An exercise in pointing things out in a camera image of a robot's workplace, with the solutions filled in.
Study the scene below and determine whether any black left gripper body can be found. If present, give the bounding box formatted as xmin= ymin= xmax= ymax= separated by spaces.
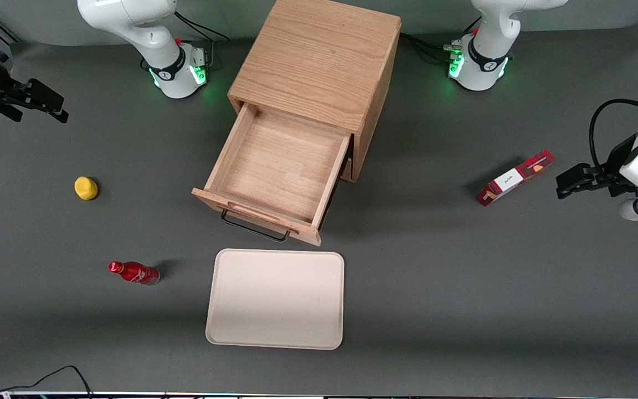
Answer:
xmin=595 ymin=136 xmax=638 ymax=198

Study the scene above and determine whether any black metal drawer handle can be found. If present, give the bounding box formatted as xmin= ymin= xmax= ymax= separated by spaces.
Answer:
xmin=220 ymin=209 xmax=291 ymax=243

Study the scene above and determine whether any wooden drawer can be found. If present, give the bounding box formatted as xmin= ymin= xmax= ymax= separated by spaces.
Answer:
xmin=192 ymin=102 xmax=353 ymax=247

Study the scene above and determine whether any wooden drawer cabinet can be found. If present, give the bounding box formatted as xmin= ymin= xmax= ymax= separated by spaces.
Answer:
xmin=228 ymin=0 xmax=402 ymax=183

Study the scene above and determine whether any red and white snack box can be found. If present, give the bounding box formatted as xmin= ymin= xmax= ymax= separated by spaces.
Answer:
xmin=476 ymin=149 xmax=555 ymax=207

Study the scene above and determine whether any yellow lemon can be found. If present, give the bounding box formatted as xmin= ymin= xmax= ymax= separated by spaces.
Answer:
xmin=74 ymin=176 xmax=99 ymax=201

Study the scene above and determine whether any red bottle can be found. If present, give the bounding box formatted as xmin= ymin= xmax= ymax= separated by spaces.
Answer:
xmin=108 ymin=260 xmax=161 ymax=287

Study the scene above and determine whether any beige plastic tray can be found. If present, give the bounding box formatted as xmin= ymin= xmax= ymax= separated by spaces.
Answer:
xmin=205 ymin=248 xmax=346 ymax=351

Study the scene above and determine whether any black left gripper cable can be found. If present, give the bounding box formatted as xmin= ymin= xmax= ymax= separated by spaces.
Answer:
xmin=589 ymin=98 xmax=638 ymax=168

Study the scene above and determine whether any black right arm base cable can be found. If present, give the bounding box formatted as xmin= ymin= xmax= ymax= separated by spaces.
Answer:
xmin=173 ymin=9 xmax=231 ymax=68

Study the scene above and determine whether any black arm base cable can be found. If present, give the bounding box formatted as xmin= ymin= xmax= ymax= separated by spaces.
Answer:
xmin=399 ymin=32 xmax=457 ymax=65
xmin=173 ymin=9 xmax=231 ymax=68

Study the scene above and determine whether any black left arm base cable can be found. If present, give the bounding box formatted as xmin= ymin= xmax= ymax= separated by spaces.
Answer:
xmin=399 ymin=32 xmax=457 ymax=65

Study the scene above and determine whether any thin black table cable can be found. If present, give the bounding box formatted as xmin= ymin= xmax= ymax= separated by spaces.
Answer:
xmin=0 ymin=365 xmax=94 ymax=399

